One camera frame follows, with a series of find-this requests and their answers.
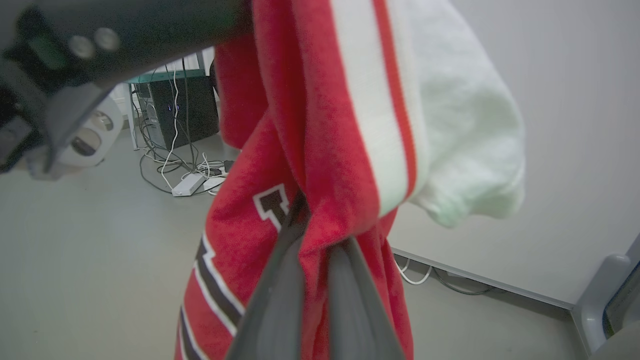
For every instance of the small white adapter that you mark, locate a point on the small white adapter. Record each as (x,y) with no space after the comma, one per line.
(214,183)

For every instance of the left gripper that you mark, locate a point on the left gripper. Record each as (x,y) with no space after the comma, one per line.
(30,100)

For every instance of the white partition panel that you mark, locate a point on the white partition panel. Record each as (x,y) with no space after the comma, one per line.
(575,125)

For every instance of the white power strip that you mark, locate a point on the white power strip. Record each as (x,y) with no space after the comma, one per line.
(187,186)

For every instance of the black computer tower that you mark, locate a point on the black computer tower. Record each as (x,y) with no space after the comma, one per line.
(197,110)

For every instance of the grey partition foot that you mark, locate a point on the grey partition foot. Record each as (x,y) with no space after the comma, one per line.
(595,300)

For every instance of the red and white shirt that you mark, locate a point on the red and white shirt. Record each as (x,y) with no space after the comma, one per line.
(325,125)

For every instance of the white round housing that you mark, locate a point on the white round housing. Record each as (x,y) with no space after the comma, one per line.
(102,135)

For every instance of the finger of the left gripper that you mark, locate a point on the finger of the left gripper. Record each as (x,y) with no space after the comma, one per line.
(165,30)

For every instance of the glass top desk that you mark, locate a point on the glass top desk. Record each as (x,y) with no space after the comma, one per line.
(165,76)

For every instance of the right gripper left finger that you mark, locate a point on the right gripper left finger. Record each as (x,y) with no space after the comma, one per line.
(275,320)

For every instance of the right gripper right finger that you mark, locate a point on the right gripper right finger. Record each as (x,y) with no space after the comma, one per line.
(355,325)

